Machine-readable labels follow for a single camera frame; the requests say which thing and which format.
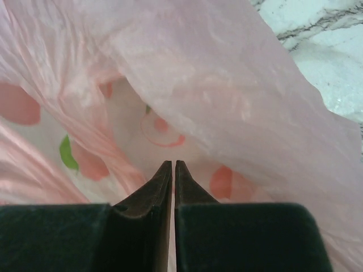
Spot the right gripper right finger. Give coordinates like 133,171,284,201
175,161,332,271

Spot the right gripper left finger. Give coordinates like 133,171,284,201
1,161,172,271

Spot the pink plastic bag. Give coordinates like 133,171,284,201
1,1,362,271

